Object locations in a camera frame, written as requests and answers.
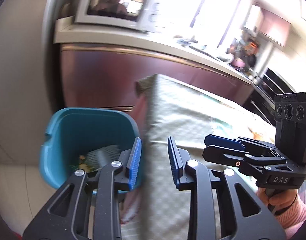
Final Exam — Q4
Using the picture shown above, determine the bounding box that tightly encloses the teal trash bin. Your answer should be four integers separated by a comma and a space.
39, 107, 140, 189

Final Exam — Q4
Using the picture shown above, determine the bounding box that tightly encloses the pink pot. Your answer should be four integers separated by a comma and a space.
231, 57, 245, 69

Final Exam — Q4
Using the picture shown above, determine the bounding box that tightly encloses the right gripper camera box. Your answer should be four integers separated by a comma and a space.
274, 92, 306, 166

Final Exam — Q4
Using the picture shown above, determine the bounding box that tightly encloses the black built-in oven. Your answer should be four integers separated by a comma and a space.
243, 68, 295, 126

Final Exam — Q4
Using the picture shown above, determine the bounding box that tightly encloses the clear bubble wrap bag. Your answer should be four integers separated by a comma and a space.
85, 145, 120, 170

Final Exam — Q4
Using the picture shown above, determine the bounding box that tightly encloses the grey refrigerator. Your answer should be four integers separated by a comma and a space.
0, 0, 76, 165

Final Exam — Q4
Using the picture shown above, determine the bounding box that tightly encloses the patterned tablecloth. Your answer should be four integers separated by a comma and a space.
120, 73, 279, 240

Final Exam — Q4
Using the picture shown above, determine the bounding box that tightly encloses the pink wall cabinet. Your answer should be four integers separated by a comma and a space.
259, 9, 292, 47

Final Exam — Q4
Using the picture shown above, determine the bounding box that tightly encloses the black frying pan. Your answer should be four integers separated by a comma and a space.
248, 54, 257, 68

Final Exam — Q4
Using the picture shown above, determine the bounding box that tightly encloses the kitchen window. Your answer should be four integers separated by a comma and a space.
156, 0, 252, 48

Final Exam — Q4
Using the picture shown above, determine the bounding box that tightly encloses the right hand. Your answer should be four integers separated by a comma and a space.
256, 187, 298, 215

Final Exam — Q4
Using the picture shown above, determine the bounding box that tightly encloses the pink sleeve forearm right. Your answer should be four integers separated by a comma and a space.
276, 195, 306, 239

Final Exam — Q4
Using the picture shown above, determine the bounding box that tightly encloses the white microwave oven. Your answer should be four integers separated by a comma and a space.
74, 0, 160, 32

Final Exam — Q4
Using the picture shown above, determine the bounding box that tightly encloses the green plastic wrapper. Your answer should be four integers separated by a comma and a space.
70, 155, 94, 173

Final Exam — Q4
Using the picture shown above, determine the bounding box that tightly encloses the kitchen counter with cabinets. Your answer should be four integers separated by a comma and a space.
54, 17, 254, 109

